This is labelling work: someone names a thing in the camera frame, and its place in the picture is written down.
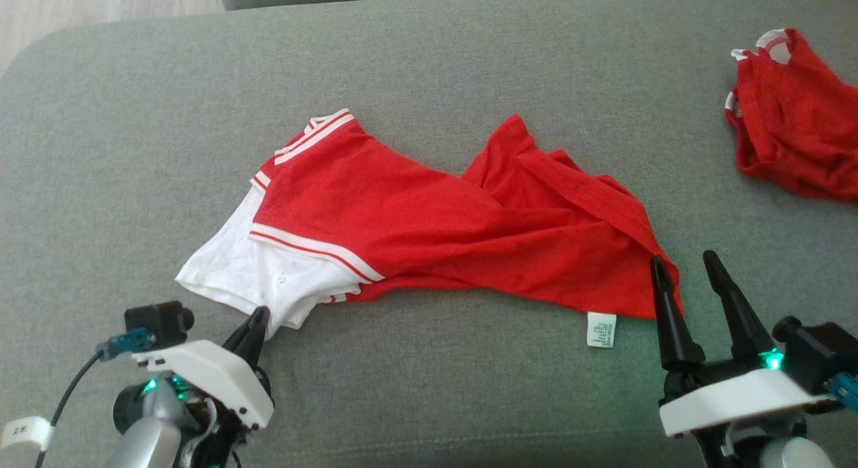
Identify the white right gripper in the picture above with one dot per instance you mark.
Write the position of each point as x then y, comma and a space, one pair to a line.
730, 397

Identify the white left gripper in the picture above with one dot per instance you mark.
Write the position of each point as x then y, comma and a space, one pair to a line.
214, 377

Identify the red jersey with white sleeves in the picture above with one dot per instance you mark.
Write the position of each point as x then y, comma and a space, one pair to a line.
402, 213

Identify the red shorts with white stripes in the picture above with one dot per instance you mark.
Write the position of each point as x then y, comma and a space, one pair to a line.
798, 133

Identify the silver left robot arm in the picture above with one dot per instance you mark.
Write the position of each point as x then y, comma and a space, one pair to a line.
144, 441

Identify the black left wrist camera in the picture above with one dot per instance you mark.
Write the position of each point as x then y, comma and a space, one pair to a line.
157, 324

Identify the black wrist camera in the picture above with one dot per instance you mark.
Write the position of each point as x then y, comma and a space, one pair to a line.
824, 354
157, 324

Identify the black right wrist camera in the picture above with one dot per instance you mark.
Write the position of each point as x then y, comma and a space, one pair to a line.
824, 354

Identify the teal left camera connector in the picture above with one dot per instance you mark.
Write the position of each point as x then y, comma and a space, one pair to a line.
127, 340

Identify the teal camera connector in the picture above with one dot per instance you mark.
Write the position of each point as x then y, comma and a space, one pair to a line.
127, 340
843, 391

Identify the teal right camera connector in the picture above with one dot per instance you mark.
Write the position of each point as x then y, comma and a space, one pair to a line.
843, 391

